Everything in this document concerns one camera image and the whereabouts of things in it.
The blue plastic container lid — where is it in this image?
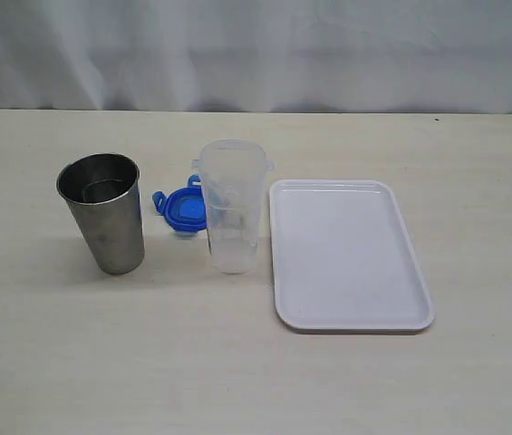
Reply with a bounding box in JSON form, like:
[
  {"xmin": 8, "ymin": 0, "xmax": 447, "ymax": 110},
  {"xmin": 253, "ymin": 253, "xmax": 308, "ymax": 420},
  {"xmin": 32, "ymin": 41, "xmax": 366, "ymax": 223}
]
[{"xmin": 152, "ymin": 174, "xmax": 207, "ymax": 237}]

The stainless steel tumbler cup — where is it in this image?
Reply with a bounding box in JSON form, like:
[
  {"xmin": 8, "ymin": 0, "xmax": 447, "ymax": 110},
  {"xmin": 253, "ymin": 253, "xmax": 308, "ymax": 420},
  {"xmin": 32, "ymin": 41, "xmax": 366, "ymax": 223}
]
[{"xmin": 56, "ymin": 153, "xmax": 145, "ymax": 275}]

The clear plastic tall container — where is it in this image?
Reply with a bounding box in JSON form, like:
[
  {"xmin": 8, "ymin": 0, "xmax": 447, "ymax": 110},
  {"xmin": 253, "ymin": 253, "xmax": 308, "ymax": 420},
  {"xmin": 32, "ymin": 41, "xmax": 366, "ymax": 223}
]
[{"xmin": 192, "ymin": 139, "xmax": 274, "ymax": 275}]

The white rectangular plastic tray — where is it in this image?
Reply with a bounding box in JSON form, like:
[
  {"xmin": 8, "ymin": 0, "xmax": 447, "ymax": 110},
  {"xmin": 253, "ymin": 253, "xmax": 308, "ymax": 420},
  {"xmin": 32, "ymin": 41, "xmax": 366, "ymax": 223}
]
[{"xmin": 269, "ymin": 179, "xmax": 435, "ymax": 334}]

